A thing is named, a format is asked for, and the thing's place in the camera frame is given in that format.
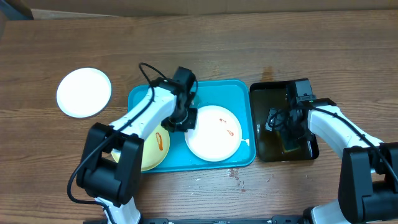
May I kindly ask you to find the yellow green sponge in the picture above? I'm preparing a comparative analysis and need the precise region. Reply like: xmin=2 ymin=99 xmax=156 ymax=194
xmin=282 ymin=137 xmax=300 ymax=152

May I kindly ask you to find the white plate with sauce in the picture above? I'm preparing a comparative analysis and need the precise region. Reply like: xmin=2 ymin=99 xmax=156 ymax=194
xmin=56 ymin=67 xmax=112 ymax=118

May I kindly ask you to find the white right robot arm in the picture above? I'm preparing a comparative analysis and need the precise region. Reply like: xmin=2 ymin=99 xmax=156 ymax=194
xmin=266 ymin=79 xmax=397 ymax=224

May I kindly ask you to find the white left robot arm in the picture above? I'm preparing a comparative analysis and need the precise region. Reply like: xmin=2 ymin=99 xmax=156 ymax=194
xmin=67 ymin=67 xmax=198 ymax=223

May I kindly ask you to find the black water tray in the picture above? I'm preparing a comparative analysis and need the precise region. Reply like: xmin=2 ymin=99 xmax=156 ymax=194
xmin=249 ymin=78 xmax=319 ymax=162

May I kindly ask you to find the teal plastic tray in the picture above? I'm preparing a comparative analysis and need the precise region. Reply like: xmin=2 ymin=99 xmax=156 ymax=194
xmin=127 ymin=79 xmax=257 ymax=174

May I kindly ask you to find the yellow plate with sauce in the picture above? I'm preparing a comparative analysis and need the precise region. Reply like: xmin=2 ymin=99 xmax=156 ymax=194
xmin=111 ymin=124 xmax=171 ymax=172

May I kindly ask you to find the dark object top left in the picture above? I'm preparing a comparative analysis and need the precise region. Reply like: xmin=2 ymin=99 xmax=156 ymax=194
xmin=1 ymin=0 xmax=34 ymax=21

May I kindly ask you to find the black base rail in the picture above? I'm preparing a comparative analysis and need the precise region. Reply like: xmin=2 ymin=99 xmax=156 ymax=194
xmin=138 ymin=215 xmax=309 ymax=224

